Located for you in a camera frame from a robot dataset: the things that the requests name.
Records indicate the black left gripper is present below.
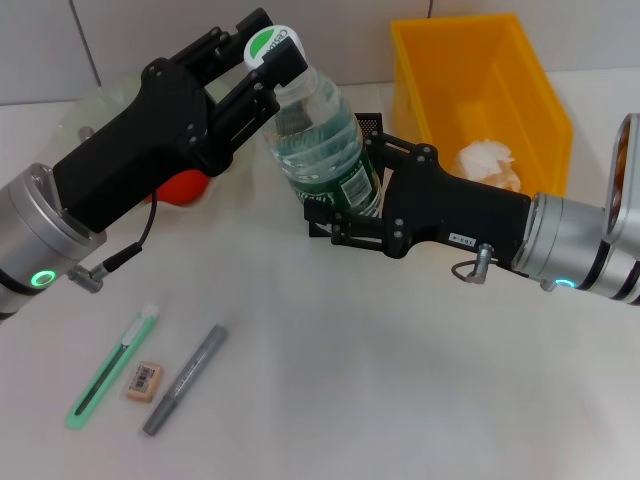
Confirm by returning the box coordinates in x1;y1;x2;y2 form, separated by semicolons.
51;8;310;235

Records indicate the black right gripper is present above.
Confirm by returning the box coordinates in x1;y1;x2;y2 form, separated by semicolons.
303;129;533;272

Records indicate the clear bottle with green label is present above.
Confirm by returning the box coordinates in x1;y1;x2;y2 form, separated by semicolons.
243;23;384;216

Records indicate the white paper ball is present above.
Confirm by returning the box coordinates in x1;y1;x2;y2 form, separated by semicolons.
452;139;521;190

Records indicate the black mesh pen holder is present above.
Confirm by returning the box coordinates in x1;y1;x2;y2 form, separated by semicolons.
307;112;387;239

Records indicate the pale green glass fruit plate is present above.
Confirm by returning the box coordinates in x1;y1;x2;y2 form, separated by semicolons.
56;74;261;211

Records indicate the beige eraser with barcode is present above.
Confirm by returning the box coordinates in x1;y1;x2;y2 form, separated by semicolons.
125;361;166;403

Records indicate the grey marker pen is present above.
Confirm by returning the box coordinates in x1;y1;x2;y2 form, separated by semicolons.
142;324;230;438

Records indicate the green utility knife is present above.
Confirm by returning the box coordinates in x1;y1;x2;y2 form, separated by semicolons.
63;302;162;432

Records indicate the yellow plastic bin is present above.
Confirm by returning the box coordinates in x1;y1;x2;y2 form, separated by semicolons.
389;13;575;197

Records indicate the right gripper cable with plug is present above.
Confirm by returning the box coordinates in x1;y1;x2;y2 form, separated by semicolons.
452;243;499;287

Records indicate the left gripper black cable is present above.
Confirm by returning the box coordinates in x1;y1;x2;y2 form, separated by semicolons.
67;189;159;296

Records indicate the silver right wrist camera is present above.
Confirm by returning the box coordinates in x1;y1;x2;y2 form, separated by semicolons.
602;113;640;261

